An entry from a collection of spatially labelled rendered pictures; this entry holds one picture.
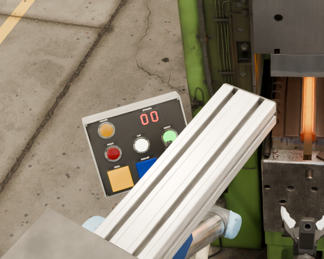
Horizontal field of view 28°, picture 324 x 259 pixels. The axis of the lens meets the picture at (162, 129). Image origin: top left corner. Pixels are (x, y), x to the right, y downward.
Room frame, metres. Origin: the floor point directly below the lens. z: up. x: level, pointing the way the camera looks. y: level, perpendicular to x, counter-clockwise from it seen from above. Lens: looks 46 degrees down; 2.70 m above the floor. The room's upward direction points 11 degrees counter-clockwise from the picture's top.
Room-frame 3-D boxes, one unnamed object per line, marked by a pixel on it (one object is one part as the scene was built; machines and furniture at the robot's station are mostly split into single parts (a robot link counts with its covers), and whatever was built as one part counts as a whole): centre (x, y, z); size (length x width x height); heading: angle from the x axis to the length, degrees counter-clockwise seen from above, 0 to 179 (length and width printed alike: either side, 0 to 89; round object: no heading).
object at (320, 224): (1.10, -0.44, 0.98); 0.09 x 0.03 x 0.06; 126
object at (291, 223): (1.14, -0.33, 0.98); 0.09 x 0.03 x 0.06; 18
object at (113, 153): (1.47, 0.18, 1.09); 0.05 x 0.03 x 0.04; 72
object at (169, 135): (1.49, -0.02, 1.09); 0.05 x 0.03 x 0.04; 72
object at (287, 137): (1.67, -0.54, 0.96); 0.42 x 0.20 x 0.09; 162
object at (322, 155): (1.41, -0.54, 0.92); 0.04 x 0.03 x 0.01; 39
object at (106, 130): (1.51, 0.18, 1.16); 0.05 x 0.03 x 0.04; 72
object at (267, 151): (1.64, -0.41, 0.93); 0.40 x 0.03 x 0.03; 162
